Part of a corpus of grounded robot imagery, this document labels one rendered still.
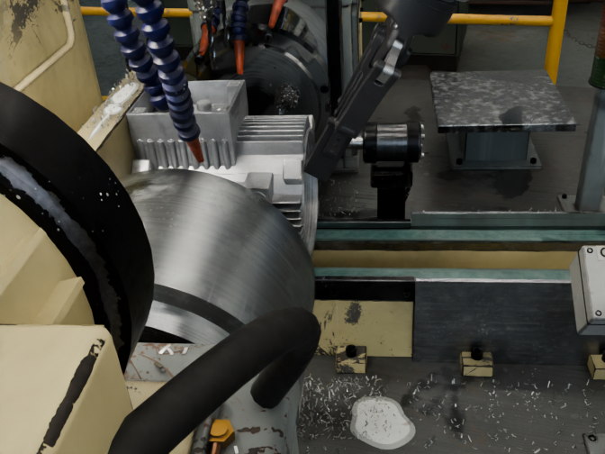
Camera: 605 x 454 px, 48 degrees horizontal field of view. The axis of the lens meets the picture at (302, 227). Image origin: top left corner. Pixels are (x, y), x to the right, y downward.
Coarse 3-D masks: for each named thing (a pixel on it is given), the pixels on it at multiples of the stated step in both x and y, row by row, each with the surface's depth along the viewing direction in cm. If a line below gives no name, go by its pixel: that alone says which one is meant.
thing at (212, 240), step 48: (144, 192) 57; (192, 192) 57; (240, 192) 60; (192, 240) 52; (240, 240) 55; (288, 240) 60; (192, 288) 48; (240, 288) 50; (288, 288) 56; (144, 336) 46; (192, 336) 46
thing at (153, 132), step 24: (144, 96) 81; (192, 96) 85; (216, 96) 84; (240, 96) 81; (144, 120) 77; (168, 120) 76; (216, 120) 76; (240, 120) 81; (144, 144) 78; (168, 144) 78; (216, 144) 77; (216, 168) 79
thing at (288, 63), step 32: (256, 0) 107; (288, 0) 108; (256, 32) 96; (288, 32) 96; (320, 32) 105; (192, 64) 100; (224, 64) 99; (256, 64) 99; (288, 64) 98; (320, 64) 98; (256, 96) 101; (288, 96) 98; (320, 96) 101; (320, 128) 104
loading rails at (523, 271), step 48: (336, 240) 93; (384, 240) 92; (432, 240) 91; (480, 240) 91; (528, 240) 90; (576, 240) 89; (336, 288) 84; (384, 288) 84; (432, 288) 82; (480, 288) 81; (528, 288) 81; (336, 336) 89; (384, 336) 88; (432, 336) 86; (480, 336) 85; (528, 336) 85; (576, 336) 84
